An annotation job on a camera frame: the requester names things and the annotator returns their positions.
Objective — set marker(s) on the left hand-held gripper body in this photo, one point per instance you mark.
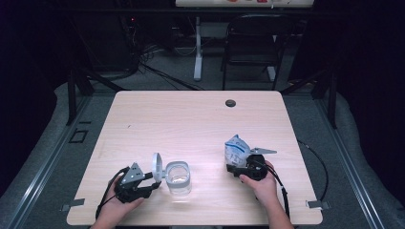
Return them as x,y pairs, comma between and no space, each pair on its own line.
132,176

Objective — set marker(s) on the white printed powder bag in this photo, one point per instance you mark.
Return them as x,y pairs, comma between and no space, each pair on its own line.
237,152

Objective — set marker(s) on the black metal stand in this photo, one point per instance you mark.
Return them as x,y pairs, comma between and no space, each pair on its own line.
72,95
332,101

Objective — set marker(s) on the person's left hand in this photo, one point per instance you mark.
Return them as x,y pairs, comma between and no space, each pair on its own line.
119,210

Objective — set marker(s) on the grey metal table bracket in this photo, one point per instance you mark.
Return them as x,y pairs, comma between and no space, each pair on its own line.
74,202
316,204

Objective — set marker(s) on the white powder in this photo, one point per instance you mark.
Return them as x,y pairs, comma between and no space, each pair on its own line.
180,180

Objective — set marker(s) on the clear plastic container with lid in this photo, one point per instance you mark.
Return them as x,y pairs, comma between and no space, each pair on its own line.
179,178

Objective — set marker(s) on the person's right hand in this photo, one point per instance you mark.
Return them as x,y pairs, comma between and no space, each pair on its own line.
266,191

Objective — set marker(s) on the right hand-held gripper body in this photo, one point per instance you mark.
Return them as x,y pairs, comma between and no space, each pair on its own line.
257,168

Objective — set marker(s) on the white desk leg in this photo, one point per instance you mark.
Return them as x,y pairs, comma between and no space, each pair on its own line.
198,57

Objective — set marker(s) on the aluminium floor rail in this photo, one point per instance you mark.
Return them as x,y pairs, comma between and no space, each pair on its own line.
351,178
50,162

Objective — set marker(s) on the black folding chair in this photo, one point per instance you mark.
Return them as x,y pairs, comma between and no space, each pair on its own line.
251,47

